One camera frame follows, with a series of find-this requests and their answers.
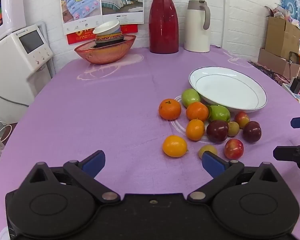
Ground tall cardboard box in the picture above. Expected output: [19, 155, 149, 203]
[264, 16, 300, 58]

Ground floral decoration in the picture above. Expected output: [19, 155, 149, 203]
[265, 5, 287, 18]

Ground orange tangerine with leaf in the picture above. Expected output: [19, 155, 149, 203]
[186, 101, 210, 122]

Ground brown patterned cloth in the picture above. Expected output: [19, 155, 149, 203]
[247, 60, 290, 85]

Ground purple tablecloth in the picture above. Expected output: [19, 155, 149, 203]
[0, 44, 300, 240]

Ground small tan fruit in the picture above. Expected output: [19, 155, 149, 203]
[227, 121, 240, 137]

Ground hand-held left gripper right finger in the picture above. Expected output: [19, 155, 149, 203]
[187, 151, 285, 203]

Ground black bowl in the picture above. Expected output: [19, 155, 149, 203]
[93, 39, 127, 49]

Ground amber glass bowl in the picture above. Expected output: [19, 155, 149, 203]
[74, 34, 137, 65]

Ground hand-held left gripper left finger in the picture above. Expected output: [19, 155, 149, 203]
[19, 150, 121, 203]

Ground bedding wall poster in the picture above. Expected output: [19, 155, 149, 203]
[59, 0, 145, 35]

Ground white appliance with screen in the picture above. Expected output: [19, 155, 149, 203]
[0, 24, 56, 124]

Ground low cardboard box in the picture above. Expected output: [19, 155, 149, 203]
[257, 48, 300, 80]

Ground small red apple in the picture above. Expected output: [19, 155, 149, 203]
[234, 112, 250, 129]

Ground white appliance with coloured panel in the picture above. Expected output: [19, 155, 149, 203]
[0, 0, 27, 48]

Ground small orange tangerine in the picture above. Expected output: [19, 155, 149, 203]
[186, 119, 205, 141]
[162, 135, 188, 158]

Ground white thermos jug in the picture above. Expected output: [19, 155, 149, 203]
[184, 0, 211, 53]

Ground red thermos jug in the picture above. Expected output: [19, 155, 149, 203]
[149, 0, 179, 54]

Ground white ceramic bowl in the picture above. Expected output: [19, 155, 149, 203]
[93, 20, 121, 37]

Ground blue decorative plates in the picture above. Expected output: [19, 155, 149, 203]
[280, 0, 300, 29]

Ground white cables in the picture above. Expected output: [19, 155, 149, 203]
[0, 110, 15, 145]

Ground small yellow fruit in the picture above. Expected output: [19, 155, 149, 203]
[198, 144, 218, 160]

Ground patterned bowl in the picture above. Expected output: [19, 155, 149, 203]
[94, 31, 125, 42]

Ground red paper under poster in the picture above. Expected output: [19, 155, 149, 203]
[66, 24, 138, 45]

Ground white plate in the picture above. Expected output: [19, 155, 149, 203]
[189, 67, 268, 113]

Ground dark red plum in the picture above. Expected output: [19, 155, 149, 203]
[206, 120, 229, 143]
[242, 121, 262, 143]

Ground green apple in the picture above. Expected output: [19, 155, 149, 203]
[208, 104, 231, 123]
[181, 88, 202, 108]

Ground black power adapter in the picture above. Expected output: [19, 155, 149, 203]
[289, 77, 300, 93]

